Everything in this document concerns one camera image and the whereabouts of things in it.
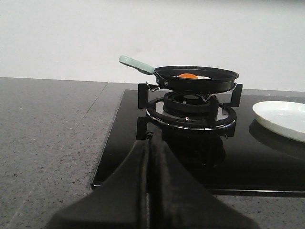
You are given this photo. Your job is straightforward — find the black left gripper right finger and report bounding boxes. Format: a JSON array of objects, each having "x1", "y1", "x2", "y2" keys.
[{"x1": 150, "y1": 138, "x2": 259, "y2": 229}]

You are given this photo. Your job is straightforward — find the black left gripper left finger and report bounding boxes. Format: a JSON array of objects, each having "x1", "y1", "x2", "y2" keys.
[{"x1": 46, "y1": 140, "x2": 147, "y2": 229}]

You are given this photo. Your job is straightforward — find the black frying pan mint handle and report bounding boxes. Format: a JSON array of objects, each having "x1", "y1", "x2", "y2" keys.
[{"x1": 119, "y1": 56, "x2": 239, "y2": 94}]

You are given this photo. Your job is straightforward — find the fried egg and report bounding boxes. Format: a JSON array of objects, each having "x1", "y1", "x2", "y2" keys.
[{"x1": 171, "y1": 73, "x2": 211, "y2": 80}]

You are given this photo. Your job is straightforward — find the white round plate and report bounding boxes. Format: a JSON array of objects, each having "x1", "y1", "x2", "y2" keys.
[{"x1": 252, "y1": 101, "x2": 305, "y2": 142}]

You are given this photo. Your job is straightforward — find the black glass gas cooktop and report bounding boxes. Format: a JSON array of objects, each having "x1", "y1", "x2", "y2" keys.
[{"x1": 91, "y1": 90, "x2": 305, "y2": 197}]

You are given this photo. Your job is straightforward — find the black pan support grate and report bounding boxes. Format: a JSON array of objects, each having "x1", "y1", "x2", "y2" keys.
[{"x1": 138, "y1": 83, "x2": 243, "y2": 131}]

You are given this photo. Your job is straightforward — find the black gas burner head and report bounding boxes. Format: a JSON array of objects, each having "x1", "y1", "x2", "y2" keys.
[{"x1": 163, "y1": 92, "x2": 218, "y2": 115}]

